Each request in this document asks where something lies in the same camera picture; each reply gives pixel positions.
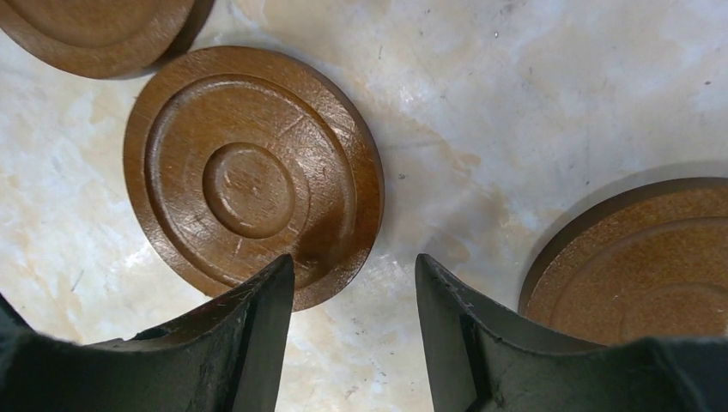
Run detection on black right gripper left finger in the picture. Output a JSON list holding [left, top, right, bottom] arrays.
[[1, 255, 294, 411]]

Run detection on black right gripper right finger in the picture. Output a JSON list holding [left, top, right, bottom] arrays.
[[415, 254, 727, 411]]

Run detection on brown wooden coaster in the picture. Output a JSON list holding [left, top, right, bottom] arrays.
[[123, 45, 385, 311], [1, 0, 214, 79], [519, 178, 727, 345]]

